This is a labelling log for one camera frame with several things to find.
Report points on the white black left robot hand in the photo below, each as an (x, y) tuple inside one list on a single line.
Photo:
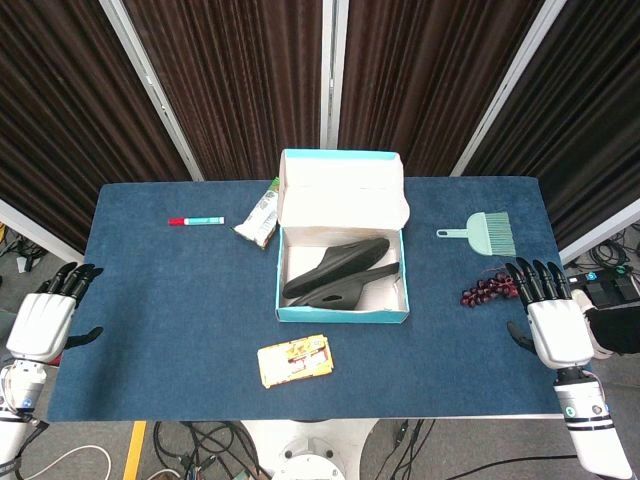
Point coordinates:
[(37, 325)]

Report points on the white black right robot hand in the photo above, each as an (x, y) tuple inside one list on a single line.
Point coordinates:
[(560, 330)]

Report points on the black slide sandal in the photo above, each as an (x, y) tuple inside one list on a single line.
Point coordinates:
[(347, 296), (350, 257)]

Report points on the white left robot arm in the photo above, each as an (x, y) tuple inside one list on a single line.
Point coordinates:
[(22, 387)]

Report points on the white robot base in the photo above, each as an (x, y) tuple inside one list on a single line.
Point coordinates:
[(310, 450)]

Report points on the light blue shoe box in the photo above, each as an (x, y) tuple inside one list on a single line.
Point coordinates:
[(340, 200)]

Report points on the yellow snack package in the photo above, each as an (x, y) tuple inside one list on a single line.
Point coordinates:
[(295, 362)]

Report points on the white sneaker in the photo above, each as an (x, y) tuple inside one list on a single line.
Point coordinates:
[(582, 298)]

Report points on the black trouser leg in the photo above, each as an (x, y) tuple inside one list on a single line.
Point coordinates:
[(617, 330)]

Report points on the purple grape bunch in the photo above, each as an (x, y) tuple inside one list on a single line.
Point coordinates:
[(482, 292)]

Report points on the mint green hand brush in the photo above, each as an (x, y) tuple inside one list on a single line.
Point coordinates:
[(482, 232)]

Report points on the blue table cloth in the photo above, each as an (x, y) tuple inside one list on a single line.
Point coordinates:
[(175, 300)]

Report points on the green marker with red cap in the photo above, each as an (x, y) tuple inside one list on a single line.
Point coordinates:
[(200, 220)]

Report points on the dark brown curtain partition panel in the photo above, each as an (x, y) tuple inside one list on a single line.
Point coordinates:
[(60, 100), (235, 75), (425, 75), (590, 100)]

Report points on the white green snack packet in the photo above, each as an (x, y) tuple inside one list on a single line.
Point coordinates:
[(260, 220)]

